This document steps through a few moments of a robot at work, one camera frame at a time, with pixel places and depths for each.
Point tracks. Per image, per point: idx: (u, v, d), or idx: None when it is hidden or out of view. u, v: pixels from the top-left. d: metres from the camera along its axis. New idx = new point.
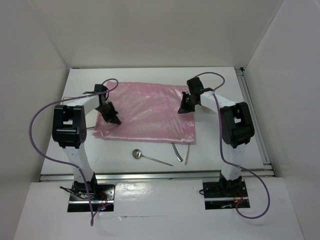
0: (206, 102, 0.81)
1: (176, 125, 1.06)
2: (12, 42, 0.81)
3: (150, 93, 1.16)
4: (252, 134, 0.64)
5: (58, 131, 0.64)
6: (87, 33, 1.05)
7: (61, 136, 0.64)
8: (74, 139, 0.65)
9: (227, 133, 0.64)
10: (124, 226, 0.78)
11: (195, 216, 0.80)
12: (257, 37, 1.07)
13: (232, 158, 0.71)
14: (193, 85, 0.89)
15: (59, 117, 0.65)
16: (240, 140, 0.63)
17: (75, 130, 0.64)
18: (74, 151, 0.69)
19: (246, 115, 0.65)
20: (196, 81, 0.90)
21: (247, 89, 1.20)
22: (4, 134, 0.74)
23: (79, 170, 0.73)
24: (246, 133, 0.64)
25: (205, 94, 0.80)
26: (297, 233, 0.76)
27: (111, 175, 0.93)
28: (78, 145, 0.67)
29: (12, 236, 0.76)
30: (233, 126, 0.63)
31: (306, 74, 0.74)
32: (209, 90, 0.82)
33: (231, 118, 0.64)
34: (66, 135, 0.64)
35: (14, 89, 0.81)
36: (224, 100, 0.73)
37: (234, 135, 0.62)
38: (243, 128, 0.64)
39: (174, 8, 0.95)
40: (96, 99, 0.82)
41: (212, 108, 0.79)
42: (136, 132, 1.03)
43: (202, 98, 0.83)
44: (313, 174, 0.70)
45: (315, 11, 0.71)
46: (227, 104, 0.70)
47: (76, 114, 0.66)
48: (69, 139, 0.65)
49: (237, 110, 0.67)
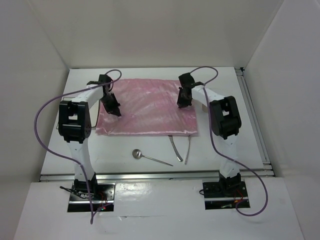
0: (197, 96, 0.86)
1: (178, 120, 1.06)
2: (11, 42, 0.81)
3: (151, 89, 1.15)
4: (240, 126, 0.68)
5: (64, 126, 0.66)
6: (87, 33, 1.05)
7: (66, 131, 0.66)
8: (79, 134, 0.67)
9: (216, 125, 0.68)
10: (124, 226, 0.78)
11: (195, 216, 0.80)
12: (257, 37, 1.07)
13: (227, 151, 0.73)
14: (185, 79, 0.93)
15: (64, 113, 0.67)
16: (227, 131, 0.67)
17: (80, 126, 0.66)
18: (77, 146, 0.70)
19: (234, 108, 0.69)
20: (187, 76, 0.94)
21: (246, 89, 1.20)
22: (4, 134, 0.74)
23: (80, 166, 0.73)
24: (234, 124, 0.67)
25: (196, 88, 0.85)
26: (298, 233, 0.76)
27: (111, 175, 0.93)
28: (82, 140, 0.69)
29: (12, 235, 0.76)
30: (221, 119, 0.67)
31: (306, 74, 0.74)
32: (199, 84, 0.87)
33: (219, 111, 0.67)
34: (72, 130, 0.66)
35: (14, 89, 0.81)
36: (213, 94, 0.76)
37: (222, 127, 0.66)
38: (231, 120, 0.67)
39: (174, 9, 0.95)
40: (99, 91, 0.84)
41: (203, 102, 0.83)
42: (140, 127, 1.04)
43: (194, 92, 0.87)
44: (313, 174, 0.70)
45: (316, 11, 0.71)
46: (216, 97, 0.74)
47: (81, 110, 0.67)
48: (74, 133, 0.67)
49: (226, 103, 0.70)
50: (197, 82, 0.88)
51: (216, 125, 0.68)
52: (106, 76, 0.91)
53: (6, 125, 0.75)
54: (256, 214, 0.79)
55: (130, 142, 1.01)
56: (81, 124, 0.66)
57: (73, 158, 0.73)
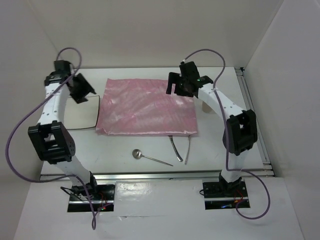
0: (205, 98, 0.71)
1: (178, 120, 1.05)
2: (11, 42, 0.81)
3: (151, 89, 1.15)
4: (255, 141, 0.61)
5: (46, 154, 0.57)
6: (87, 33, 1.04)
7: (50, 157, 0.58)
8: (65, 156, 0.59)
9: (231, 142, 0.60)
10: (124, 226, 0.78)
11: (195, 216, 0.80)
12: (257, 37, 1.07)
13: (233, 164, 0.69)
14: (188, 70, 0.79)
15: (40, 139, 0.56)
16: (243, 149, 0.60)
17: (62, 150, 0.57)
18: (68, 164, 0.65)
19: (252, 124, 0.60)
20: (191, 65, 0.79)
21: (247, 89, 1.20)
22: (4, 135, 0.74)
23: (77, 177, 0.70)
24: (250, 141, 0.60)
25: (206, 90, 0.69)
26: (298, 233, 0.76)
27: (109, 175, 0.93)
28: (70, 158, 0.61)
29: (13, 235, 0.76)
30: (238, 136, 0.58)
31: (306, 74, 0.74)
32: (208, 82, 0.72)
33: (238, 128, 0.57)
34: (56, 155, 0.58)
35: (13, 89, 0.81)
36: (229, 104, 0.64)
37: (238, 145, 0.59)
38: (246, 136, 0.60)
39: (174, 9, 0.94)
40: (64, 90, 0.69)
41: (212, 107, 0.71)
42: (140, 127, 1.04)
43: (201, 93, 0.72)
44: (313, 175, 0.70)
45: (316, 11, 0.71)
46: (233, 110, 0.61)
47: (58, 134, 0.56)
48: (60, 157, 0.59)
49: (243, 117, 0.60)
50: (204, 79, 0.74)
51: (230, 142, 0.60)
52: (63, 62, 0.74)
53: (5, 125, 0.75)
54: (258, 217, 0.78)
55: (130, 142, 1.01)
56: (64, 147, 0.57)
57: (67, 173, 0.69)
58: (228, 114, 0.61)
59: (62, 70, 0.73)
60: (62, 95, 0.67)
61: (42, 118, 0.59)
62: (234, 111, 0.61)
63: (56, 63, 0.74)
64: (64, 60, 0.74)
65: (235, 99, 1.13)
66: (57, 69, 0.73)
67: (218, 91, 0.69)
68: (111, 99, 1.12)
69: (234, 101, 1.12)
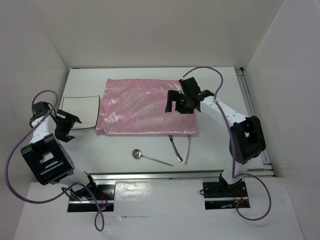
0: (208, 110, 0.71)
1: (178, 120, 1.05)
2: (11, 42, 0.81)
3: (151, 89, 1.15)
4: (263, 148, 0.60)
5: (43, 174, 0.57)
6: (87, 33, 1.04)
7: (49, 176, 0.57)
8: (65, 171, 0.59)
9: (238, 151, 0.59)
10: (124, 226, 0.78)
11: (195, 216, 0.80)
12: (257, 37, 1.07)
13: (238, 170, 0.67)
14: (189, 87, 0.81)
15: (35, 158, 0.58)
16: (251, 157, 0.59)
17: (61, 163, 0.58)
18: (70, 177, 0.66)
19: (258, 130, 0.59)
20: (191, 82, 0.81)
21: (246, 89, 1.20)
22: (4, 134, 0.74)
23: (79, 184, 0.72)
24: (257, 148, 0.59)
25: (207, 102, 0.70)
26: (298, 233, 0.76)
27: (100, 175, 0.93)
28: (71, 172, 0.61)
29: (13, 235, 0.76)
30: (244, 144, 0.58)
31: (306, 74, 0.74)
32: (209, 95, 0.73)
33: (243, 136, 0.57)
34: (54, 172, 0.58)
35: (13, 89, 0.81)
36: (231, 112, 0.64)
37: (246, 153, 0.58)
38: (254, 144, 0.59)
39: (174, 8, 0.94)
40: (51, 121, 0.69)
41: (216, 119, 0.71)
42: (140, 127, 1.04)
43: (203, 106, 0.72)
44: (314, 175, 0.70)
45: (316, 11, 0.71)
46: (236, 118, 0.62)
47: (52, 145, 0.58)
48: (59, 173, 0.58)
49: (247, 124, 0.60)
50: (205, 93, 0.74)
51: (237, 152, 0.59)
52: (43, 103, 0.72)
53: (5, 125, 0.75)
54: (262, 217, 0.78)
55: (130, 142, 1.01)
56: (61, 158, 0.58)
57: (69, 183, 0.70)
58: (231, 122, 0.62)
59: (43, 110, 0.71)
60: (49, 122, 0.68)
61: (34, 140, 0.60)
62: (238, 120, 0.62)
63: (35, 105, 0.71)
64: (42, 101, 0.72)
65: (235, 99, 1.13)
66: (38, 110, 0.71)
67: (219, 102, 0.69)
68: (111, 99, 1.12)
69: (234, 101, 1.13)
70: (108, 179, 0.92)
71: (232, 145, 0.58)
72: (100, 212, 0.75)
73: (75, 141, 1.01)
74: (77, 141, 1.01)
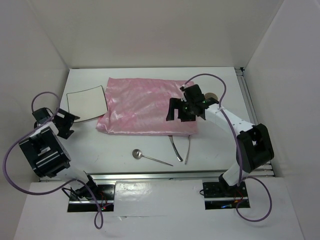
0: (213, 118, 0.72)
1: (178, 119, 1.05)
2: (12, 42, 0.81)
3: (151, 88, 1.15)
4: (271, 156, 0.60)
5: (39, 164, 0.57)
6: (87, 33, 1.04)
7: (45, 166, 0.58)
8: (61, 161, 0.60)
9: (245, 160, 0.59)
10: (124, 226, 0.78)
11: (195, 216, 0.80)
12: (257, 37, 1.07)
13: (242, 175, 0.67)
14: (193, 94, 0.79)
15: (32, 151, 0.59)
16: (259, 166, 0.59)
17: (57, 152, 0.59)
18: (67, 171, 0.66)
19: (265, 139, 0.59)
20: (196, 89, 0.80)
21: (247, 89, 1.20)
22: (4, 135, 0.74)
23: (78, 180, 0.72)
24: (265, 157, 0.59)
25: (213, 110, 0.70)
26: (298, 233, 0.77)
27: (109, 175, 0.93)
28: (68, 164, 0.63)
29: (12, 235, 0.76)
30: (252, 153, 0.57)
31: (306, 75, 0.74)
32: (214, 103, 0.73)
33: (250, 145, 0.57)
34: (50, 162, 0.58)
35: (14, 89, 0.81)
36: (237, 120, 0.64)
37: (253, 162, 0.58)
38: (261, 153, 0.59)
39: (175, 9, 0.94)
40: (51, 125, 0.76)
41: (221, 127, 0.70)
42: (140, 126, 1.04)
43: (208, 114, 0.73)
44: (314, 175, 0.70)
45: (316, 13, 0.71)
46: (243, 126, 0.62)
47: (48, 136, 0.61)
48: (56, 164, 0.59)
49: (254, 132, 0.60)
50: (210, 100, 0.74)
51: (245, 160, 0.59)
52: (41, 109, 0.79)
53: (6, 126, 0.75)
54: (263, 218, 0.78)
55: (130, 142, 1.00)
56: (56, 149, 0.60)
57: (67, 179, 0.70)
58: (238, 130, 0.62)
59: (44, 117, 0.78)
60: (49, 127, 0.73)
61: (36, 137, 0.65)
62: (244, 128, 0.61)
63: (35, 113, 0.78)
64: (41, 108, 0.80)
65: (235, 99, 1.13)
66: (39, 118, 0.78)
67: (224, 110, 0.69)
68: (112, 99, 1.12)
69: (234, 101, 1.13)
70: (108, 179, 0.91)
71: (239, 153, 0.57)
72: (100, 211, 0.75)
73: (75, 140, 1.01)
74: (76, 141, 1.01)
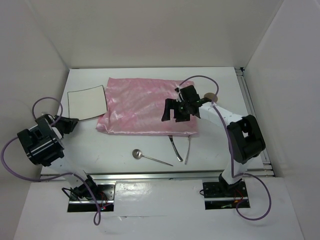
0: (207, 115, 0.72)
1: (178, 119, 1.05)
2: (12, 43, 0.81)
3: (151, 88, 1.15)
4: (263, 147, 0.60)
5: (34, 151, 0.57)
6: (87, 33, 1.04)
7: (39, 153, 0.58)
8: (55, 148, 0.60)
9: (237, 151, 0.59)
10: (124, 226, 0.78)
11: (195, 216, 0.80)
12: (257, 37, 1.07)
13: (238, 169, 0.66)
14: (189, 94, 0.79)
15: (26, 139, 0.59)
16: (252, 156, 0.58)
17: (50, 139, 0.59)
18: (62, 162, 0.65)
19: (255, 130, 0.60)
20: (191, 89, 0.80)
21: (247, 89, 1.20)
22: (4, 134, 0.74)
23: (74, 175, 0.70)
24: (257, 148, 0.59)
25: (205, 107, 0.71)
26: (297, 233, 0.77)
27: (109, 175, 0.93)
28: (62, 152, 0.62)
29: (12, 235, 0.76)
30: (243, 144, 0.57)
31: (306, 75, 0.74)
32: (207, 101, 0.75)
33: (240, 134, 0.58)
34: (44, 149, 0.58)
35: (14, 89, 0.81)
36: (228, 113, 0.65)
37: (245, 152, 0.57)
38: (253, 143, 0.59)
39: (175, 9, 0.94)
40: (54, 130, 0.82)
41: (214, 123, 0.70)
42: (140, 126, 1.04)
43: (202, 111, 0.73)
44: (313, 174, 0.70)
45: (316, 13, 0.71)
46: (233, 118, 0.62)
47: (42, 123, 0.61)
48: (50, 151, 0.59)
49: (244, 124, 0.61)
50: (204, 100, 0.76)
51: (237, 151, 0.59)
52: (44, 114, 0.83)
53: (6, 126, 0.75)
54: (261, 217, 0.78)
55: (130, 142, 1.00)
56: (50, 137, 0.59)
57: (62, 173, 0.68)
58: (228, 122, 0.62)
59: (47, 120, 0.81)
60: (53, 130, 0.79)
61: None
62: (234, 119, 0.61)
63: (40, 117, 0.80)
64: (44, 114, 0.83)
65: (234, 99, 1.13)
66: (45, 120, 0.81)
67: (217, 106, 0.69)
68: (112, 99, 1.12)
69: (234, 101, 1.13)
70: (108, 179, 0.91)
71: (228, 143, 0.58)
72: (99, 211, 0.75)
73: (75, 141, 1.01)
74: (76, 141, 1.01)
